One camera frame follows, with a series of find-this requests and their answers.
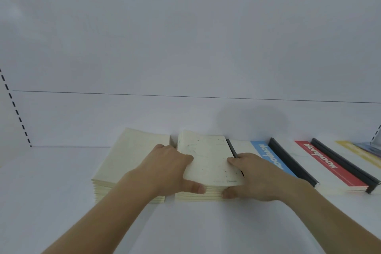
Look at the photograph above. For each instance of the person's left hand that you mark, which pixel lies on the person's left hand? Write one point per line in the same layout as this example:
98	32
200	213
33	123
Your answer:
160	173

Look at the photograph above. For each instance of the person's right hand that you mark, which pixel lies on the person's right hand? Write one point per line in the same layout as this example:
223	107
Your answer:
262	179

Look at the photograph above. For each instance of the plain cream notebook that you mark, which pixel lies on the plain cream notebook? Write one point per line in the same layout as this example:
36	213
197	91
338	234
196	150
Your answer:
131	155

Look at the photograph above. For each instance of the stack of cream notebooks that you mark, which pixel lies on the stack of cream notebooks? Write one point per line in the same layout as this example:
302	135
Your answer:
196	195

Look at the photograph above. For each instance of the star-print cream notebook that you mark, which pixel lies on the star-print cream notebook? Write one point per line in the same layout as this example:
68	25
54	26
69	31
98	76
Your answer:
205	155

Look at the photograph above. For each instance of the red-striped white notebook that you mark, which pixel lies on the red-striped white notebook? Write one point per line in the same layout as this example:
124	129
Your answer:
315	161

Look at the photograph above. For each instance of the yellow-striped white notebook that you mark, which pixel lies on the yellow-striped white notebook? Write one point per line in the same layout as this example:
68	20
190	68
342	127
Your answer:
357	155

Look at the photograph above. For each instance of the person's right forearm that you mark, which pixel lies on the person's right forearm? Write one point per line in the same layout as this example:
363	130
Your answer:
336	218

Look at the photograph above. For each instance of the person's left forearm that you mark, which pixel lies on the person's left forearm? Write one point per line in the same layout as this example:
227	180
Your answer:
95	221

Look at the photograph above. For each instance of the white metal shelf board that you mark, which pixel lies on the white metal shelf board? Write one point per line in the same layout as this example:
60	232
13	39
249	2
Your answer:
59	203

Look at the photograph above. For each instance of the pink packets bundle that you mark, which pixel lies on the pink packets bundle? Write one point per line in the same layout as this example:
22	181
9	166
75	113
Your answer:
370	147

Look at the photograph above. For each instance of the white slotted shelf upright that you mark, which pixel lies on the white slotted shelf upright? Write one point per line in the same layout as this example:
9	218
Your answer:
376	134
13	105

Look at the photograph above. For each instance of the white shelf back panel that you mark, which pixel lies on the white shelf back panel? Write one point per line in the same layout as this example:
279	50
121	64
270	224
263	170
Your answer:
178	39

